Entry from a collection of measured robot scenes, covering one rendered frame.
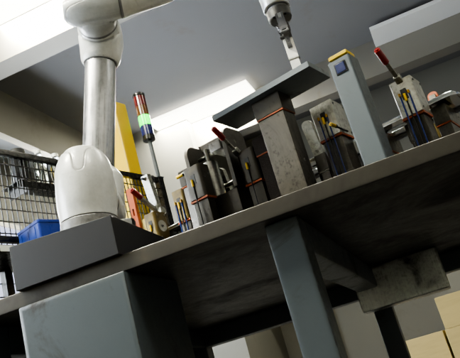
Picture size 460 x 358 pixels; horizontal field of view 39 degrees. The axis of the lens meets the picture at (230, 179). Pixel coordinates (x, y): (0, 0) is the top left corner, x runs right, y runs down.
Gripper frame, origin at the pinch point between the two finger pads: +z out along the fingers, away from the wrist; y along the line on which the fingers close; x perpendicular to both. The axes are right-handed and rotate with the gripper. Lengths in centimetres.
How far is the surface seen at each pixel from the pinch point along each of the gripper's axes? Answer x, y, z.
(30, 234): 118, 44, 8
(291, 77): 2.5, -4.5, 5.3
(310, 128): 2.1, 22.0, 12.5
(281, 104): 8.0, 0.4, 10.4
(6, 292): 129, 38, 29
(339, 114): -8.0, 15.5, 13.6
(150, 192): 68, 48, 6
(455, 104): -44, 24, 20
